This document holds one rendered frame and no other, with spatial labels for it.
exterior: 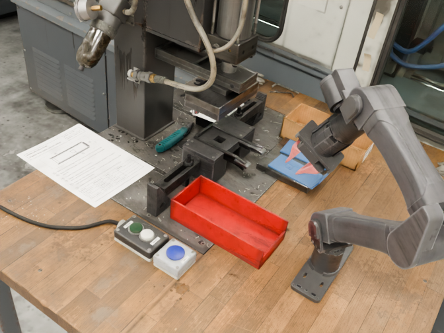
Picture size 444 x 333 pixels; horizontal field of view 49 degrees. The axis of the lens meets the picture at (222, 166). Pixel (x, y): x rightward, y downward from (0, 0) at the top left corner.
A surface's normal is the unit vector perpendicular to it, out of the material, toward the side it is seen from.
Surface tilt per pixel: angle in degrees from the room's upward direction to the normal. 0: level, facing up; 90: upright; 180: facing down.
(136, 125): 90
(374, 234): 91
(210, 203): 0
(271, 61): 90
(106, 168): 1
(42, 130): 0
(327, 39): 90
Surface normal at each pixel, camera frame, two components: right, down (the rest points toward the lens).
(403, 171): -0.92, 0.12
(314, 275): 0.11, -0.78
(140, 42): -0.56, 0.47
